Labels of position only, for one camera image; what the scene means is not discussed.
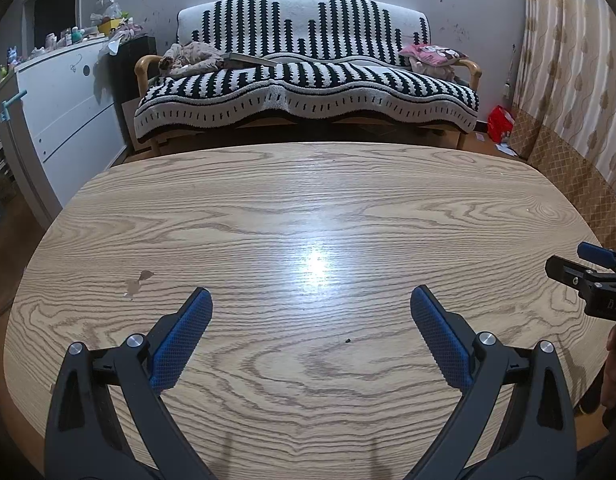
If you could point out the small blue toy figure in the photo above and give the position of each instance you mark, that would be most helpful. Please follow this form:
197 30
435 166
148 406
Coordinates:
13 57

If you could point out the pink printed pillow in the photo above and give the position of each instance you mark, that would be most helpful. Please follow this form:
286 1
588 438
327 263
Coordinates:
432 54

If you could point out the white hanging paper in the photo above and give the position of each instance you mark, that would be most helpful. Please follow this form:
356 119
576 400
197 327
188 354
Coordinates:
110 45

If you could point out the yellow box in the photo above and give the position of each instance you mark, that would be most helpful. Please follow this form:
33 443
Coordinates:
108 26

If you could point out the beige cushion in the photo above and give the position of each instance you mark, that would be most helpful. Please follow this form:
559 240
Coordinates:
432 71

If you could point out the white paper scraps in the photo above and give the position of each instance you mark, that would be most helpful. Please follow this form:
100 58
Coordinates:
505 149

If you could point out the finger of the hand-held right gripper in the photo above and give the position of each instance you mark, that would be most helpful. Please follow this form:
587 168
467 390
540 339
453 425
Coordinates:
595 252
565 269

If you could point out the white dresser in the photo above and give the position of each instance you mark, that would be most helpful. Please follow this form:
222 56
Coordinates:
63 110

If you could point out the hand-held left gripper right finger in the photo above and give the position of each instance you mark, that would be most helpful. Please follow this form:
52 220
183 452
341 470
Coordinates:
440 340

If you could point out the wooden sofa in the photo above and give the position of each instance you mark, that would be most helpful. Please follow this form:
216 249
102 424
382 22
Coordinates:
143 67

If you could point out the beige crumpled cloth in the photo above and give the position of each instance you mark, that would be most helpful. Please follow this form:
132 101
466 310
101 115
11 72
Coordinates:
193 55

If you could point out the red bag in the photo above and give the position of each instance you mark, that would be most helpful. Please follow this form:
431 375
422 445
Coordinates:
500 125

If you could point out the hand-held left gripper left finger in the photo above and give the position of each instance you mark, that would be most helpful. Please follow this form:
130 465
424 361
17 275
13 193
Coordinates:
180 345

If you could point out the flat grey book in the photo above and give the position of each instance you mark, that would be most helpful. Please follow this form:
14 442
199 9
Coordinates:
248 60

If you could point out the black white striped sofa cover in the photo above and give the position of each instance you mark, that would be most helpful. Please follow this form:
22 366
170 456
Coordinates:
308 85

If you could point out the beige patterned curtain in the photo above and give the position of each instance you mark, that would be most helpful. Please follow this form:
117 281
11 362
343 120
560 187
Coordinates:
572 60

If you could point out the dark cabinet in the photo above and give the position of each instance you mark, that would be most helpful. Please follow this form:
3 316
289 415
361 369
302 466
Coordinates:
135 47

